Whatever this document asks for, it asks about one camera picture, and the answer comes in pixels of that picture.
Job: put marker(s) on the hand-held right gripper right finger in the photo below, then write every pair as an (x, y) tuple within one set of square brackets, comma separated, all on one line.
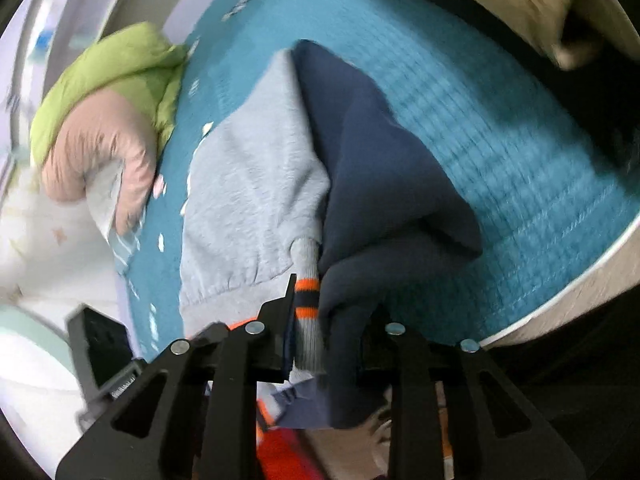
[(410, 385)]

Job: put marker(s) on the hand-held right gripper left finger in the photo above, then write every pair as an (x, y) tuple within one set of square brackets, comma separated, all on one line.
[(235, 360)]

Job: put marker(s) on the grey and navy jacket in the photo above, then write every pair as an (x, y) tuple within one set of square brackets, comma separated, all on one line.
[(380, 170)]

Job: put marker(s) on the white pillow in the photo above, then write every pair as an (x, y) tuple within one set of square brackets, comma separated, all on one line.
[(107, 195)]

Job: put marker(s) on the pink quilt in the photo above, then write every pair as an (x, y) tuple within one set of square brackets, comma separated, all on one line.
[(95, 155)]

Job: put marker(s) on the teal bed sheet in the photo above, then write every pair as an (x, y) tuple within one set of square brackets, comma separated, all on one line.
[(500, 150)]

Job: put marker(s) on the green quilt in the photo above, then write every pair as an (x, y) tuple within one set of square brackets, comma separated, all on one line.
[(110, 75)]

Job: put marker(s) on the purple headboard shelf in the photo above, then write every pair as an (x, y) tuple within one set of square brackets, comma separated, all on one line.
[(90, 5)]

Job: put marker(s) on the folded khaki pants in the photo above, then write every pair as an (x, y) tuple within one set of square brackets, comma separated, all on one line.
[(510, 5)]

